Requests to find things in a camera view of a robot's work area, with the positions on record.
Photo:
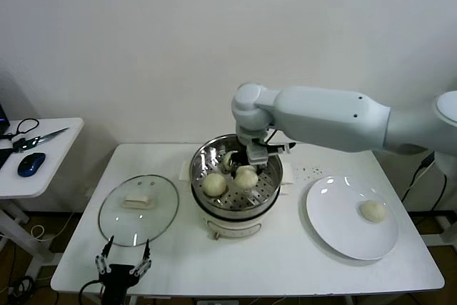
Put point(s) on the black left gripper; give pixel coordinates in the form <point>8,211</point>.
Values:
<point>116,280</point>

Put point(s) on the white steamed baozi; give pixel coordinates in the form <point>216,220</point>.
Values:
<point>246,178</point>
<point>373,211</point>
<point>225,162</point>
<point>214,184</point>

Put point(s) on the perforated steel steamer basket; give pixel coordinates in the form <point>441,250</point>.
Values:
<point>207,155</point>

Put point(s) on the large white plate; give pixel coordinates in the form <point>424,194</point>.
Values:
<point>328,205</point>

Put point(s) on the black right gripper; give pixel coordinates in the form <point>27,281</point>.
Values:
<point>240,158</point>

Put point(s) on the blue computer mouse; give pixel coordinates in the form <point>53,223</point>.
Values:
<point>32,164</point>

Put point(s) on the cream electric pot base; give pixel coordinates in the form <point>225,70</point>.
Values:
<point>232,228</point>

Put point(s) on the small white side table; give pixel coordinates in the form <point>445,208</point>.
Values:
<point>53,162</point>

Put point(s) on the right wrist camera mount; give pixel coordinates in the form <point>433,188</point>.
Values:
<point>258,155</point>

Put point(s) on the round glass pot lid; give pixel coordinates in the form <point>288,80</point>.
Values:
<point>160,198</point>

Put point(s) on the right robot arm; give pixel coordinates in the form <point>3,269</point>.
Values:
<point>321,119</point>

